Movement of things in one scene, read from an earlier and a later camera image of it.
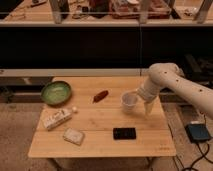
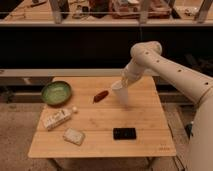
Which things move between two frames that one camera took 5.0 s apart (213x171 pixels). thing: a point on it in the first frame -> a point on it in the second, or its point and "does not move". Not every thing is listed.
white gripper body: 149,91 -> 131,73
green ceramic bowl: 56,93 does not move
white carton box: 53,117 does not move
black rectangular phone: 124,133 does not move
